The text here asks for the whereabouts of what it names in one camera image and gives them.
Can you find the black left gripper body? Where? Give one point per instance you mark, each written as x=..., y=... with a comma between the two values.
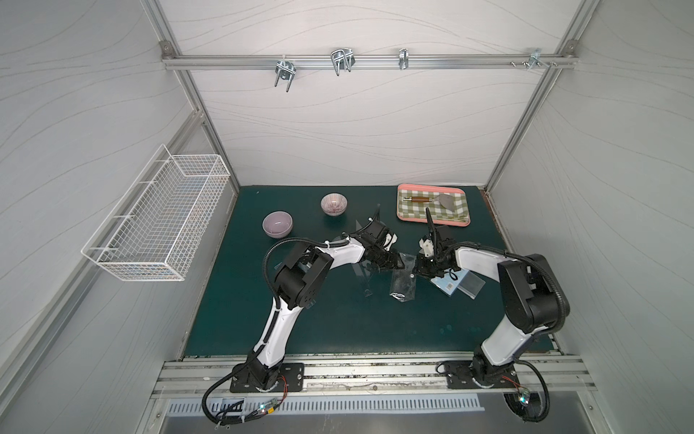
x=388, y=253

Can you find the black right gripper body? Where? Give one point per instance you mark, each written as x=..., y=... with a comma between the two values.
x=431, y=261

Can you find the blue printed ruler set card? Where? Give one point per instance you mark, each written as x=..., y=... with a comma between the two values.
x=451, y=282

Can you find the clear ruler set pouch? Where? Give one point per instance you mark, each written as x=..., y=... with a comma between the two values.
x=470, y=284

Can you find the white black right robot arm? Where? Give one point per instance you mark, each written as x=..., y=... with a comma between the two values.
x=534, y=305

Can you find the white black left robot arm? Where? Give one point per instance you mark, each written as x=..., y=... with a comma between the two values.
x=295, y=269

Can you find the green white checkered cloth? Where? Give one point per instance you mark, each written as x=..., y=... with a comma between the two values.
x=434, y=205

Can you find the pink plastic tray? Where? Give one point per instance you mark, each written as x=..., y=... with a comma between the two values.
x=434, y=205

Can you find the purple striped bowl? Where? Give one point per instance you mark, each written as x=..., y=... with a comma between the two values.
x=334, y=204

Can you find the plain lilac bowl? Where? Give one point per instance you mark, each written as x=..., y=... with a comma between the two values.
x=278, y=225

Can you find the metal u-bolt clamp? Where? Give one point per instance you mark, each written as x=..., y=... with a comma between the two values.
x=342, y=60
x=403, y=59
x=285, y=71

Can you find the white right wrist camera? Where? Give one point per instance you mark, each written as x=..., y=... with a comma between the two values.
x=426, y=248

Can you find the wooden handled metal scraper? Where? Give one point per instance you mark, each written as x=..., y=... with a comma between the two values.
x=444, y=201

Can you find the aluminium overhead rail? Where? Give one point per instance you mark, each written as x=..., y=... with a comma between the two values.
x=363, y=62

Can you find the metal bracket clamp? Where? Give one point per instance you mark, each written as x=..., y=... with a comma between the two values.
x=534, y=61

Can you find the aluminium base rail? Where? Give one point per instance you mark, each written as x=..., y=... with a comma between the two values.
x=352, y=374

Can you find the white wire basket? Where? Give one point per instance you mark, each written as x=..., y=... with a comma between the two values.
x=157, y=226

